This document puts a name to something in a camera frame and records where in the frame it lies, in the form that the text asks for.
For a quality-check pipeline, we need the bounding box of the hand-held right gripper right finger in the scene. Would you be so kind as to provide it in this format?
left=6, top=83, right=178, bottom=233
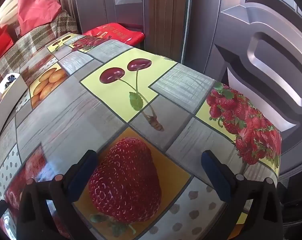
left=201, top=150, right=283, bottom=240

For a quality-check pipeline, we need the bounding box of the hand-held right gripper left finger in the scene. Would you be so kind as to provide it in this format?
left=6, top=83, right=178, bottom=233
left=17, top=150, right=98, bottom=240

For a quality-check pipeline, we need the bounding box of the white cardboard tray box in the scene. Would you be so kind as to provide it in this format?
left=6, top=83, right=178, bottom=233
left=0, top=73, right=28, bottom=130

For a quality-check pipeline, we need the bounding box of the dark blue patterned soft item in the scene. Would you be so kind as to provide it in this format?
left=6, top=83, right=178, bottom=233
left=0, top=72, right=20, bottom=90

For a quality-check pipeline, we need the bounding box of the fruit print tablecloth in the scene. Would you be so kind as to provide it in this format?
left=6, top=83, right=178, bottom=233
left=0, top=34, right=283, bottom=240

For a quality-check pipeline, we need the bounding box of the brown metal door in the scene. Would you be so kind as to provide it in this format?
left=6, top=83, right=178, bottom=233
left=182, top=0, right=302, bottom=183
left=58, top=0, right=188, bottom=64

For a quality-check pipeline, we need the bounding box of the plaid covered box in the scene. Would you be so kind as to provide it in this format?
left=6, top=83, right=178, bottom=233
left=0, top=10, right=79, bottom=87

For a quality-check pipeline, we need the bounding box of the red printed gift bag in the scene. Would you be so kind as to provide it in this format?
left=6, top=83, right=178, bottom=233
left=82, top=23, right=145, bottom=47

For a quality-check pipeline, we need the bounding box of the pink-red nonwoven bag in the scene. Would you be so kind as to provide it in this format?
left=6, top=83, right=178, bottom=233
left=17, top=0, right=63, bottom=37

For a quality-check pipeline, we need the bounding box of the white foam block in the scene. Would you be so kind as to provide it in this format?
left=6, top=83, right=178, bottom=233
left=0, top=0, right=21, bottom=29

